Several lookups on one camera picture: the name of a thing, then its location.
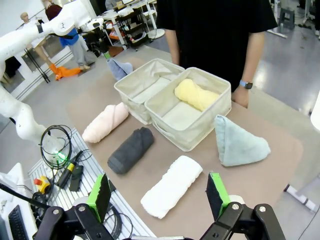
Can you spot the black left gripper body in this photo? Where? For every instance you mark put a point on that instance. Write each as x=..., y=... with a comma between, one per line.
x=102, y=42

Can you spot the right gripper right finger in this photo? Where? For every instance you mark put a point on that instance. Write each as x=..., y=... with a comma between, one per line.
x=217, y=195

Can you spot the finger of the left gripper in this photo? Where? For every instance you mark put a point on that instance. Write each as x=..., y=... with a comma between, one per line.
x=105, y=55
x=108, y=55

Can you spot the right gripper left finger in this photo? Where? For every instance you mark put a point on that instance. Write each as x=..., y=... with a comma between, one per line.
x=100, y=195

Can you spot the blue triangle-folded towel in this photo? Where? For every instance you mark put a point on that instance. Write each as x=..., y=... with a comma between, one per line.
x=120, y=68

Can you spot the white towel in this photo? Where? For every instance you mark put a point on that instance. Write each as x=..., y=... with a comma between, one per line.
x=172, y=187

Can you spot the pale teal triangle-folded towel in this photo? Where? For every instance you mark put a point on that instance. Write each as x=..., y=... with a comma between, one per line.
x=237, y=146

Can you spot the dark grey towel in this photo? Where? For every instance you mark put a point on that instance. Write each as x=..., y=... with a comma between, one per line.
x=131, y=150

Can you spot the pink towel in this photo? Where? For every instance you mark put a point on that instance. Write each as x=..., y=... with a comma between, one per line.
x=105, y=122

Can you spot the yellow towel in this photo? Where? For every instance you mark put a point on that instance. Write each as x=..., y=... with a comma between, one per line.
x=195, y=96

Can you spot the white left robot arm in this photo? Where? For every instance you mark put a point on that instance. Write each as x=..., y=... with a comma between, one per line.
x=25, y=120

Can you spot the person's right forearm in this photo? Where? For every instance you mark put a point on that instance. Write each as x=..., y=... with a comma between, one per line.
x=173, y=45

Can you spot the person's left forearm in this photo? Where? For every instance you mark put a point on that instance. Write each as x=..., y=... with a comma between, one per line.
x=252, y=57

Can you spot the person's left hand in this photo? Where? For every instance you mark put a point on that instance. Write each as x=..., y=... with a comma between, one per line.
x=241, y=97

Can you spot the mannequin in blue shirt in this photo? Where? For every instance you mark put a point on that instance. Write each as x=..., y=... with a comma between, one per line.
x=80, y=52

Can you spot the white table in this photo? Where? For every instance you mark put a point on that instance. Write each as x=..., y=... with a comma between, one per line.
x=110, y=15

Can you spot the black handheld device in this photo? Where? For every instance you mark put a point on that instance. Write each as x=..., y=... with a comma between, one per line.
x=76, y=177

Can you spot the black trolley cart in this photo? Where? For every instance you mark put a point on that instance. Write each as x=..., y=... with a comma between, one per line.
x=136, y=37

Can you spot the beige fabric storage box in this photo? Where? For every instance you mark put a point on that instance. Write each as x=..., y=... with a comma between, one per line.
x=190, y=130
x=132, y=85

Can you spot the orange cloth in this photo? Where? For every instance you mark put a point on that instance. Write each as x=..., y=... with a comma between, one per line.
x=65, y=71

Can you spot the yellow red emergency stop button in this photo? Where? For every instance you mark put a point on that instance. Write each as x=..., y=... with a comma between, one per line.
x=42, y=185

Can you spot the beige mannequin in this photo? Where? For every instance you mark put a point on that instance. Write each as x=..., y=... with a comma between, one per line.
x=25, y=17

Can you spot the white table leg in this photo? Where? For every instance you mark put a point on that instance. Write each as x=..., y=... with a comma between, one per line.
x=300, y=197

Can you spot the white desk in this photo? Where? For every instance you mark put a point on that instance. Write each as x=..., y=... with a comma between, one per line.
x=15, y=180

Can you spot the black computer keyboard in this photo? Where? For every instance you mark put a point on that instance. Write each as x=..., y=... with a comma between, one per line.
x=17, y=222

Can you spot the person in black shirt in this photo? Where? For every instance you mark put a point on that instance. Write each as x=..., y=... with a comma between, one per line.
x=212, y=37

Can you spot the grey step stool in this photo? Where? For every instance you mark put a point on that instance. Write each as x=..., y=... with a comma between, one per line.
x=287, y=18

